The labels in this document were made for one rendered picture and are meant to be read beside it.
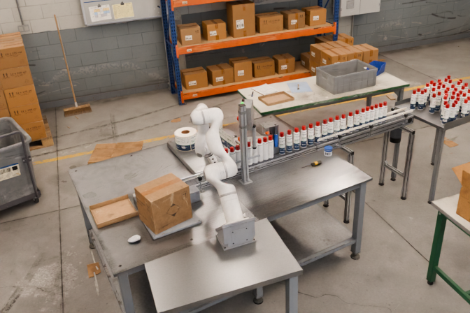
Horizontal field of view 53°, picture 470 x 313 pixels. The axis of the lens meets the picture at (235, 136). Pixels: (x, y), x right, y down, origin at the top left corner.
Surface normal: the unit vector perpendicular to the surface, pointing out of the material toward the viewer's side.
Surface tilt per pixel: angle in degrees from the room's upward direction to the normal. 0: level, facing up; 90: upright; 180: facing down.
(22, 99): 91
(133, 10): 90
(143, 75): 90
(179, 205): 90
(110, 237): 0
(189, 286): 0
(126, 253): 0
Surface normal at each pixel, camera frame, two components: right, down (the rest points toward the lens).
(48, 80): 0.33, 0.41
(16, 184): 0.62, 0.38
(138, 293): -0.02, -0.90
